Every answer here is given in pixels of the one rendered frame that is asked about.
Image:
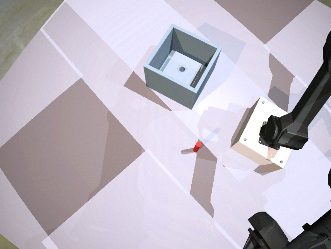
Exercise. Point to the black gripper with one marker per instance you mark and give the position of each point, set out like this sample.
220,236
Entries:
267,234

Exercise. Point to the red peg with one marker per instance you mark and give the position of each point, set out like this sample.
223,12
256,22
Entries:
197,146

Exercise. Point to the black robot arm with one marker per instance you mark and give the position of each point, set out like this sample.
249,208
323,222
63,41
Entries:
291,130

